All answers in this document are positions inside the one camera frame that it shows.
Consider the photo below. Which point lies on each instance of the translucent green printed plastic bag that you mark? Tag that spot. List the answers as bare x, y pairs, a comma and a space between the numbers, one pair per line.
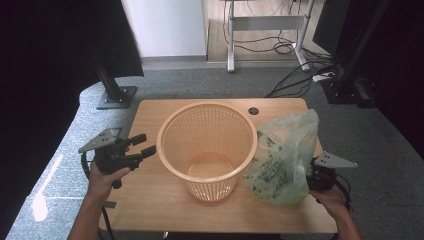
283, 160

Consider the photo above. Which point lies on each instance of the dark flat monitor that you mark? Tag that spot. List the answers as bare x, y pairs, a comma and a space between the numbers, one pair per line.
330, 26

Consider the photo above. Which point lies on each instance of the person's right hand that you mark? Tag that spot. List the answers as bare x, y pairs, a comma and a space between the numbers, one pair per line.
331, 200

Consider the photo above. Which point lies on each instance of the white metal desk frame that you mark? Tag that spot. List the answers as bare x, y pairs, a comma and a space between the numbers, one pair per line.
266, 23

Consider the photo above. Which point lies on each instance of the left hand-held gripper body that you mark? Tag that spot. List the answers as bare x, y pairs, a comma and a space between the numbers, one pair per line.
110, 156

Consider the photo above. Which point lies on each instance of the white power strip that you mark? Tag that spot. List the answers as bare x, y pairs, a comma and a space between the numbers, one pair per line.
322, 77

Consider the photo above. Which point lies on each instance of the person's left hand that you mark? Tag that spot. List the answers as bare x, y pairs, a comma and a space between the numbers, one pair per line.
100, 185

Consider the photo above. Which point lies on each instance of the black stand with heavy base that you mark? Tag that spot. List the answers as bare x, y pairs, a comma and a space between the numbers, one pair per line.
346, 87

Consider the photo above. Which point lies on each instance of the beige plastic mesh basket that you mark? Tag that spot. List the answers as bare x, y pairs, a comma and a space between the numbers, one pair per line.
206, 173

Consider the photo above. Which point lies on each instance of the black metal stand with base plate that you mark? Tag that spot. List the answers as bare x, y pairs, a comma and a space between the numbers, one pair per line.
115, 91

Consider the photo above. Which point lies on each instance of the black curtain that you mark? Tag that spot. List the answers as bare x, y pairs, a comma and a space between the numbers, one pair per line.
403, 66
50, 50

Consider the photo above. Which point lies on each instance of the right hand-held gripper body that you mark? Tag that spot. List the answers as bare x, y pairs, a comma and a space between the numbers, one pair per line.
325, 175

